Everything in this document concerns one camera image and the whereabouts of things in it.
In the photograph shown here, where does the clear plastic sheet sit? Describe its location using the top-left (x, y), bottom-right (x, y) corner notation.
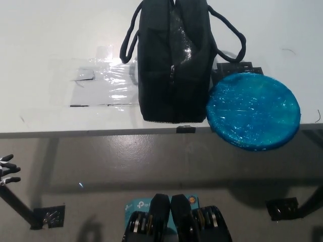
top-left (20, 45), bottom-right (142, 122)

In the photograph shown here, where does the teal tp-link box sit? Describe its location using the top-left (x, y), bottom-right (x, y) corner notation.
top-left (125, 195), bottom-right (201, 234)

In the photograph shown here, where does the black table leg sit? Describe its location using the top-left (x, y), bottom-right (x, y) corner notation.
top-left (0, 186), bottom-right (36, 225)
top-left (297, 185), bottom-right (323, 213)

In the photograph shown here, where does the small black tape strip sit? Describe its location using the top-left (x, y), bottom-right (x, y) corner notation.
top-left (176, 125), bottom-right (197, 134)

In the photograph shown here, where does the black fabric tote bag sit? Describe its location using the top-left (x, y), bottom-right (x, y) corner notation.
top-left (120, 0), bottom-right (247, 125)

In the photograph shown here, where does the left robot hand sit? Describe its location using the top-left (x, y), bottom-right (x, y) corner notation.
top-left (0, 154), bottom-right (21, 186)

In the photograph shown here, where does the blue plastic-wrapped plate stack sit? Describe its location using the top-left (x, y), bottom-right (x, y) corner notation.
top-left (206, 72), bottom-right (302, 152)

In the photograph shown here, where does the grey paper patch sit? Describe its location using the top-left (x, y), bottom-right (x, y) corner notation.
top-left (71, 67), bottom-right (96, 82)

